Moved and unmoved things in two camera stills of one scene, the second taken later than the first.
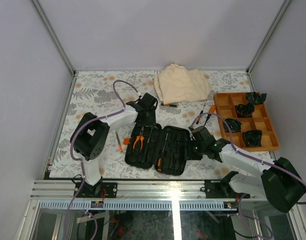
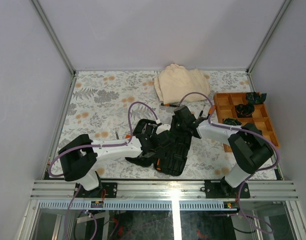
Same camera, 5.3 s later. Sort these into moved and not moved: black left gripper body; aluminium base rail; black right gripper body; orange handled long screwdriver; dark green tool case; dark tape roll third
Moved: black left gripper body; black right gripper body
Not moved: aluminium base rail; dark green tool case; dark tape roll third; orange handled long screwdriver
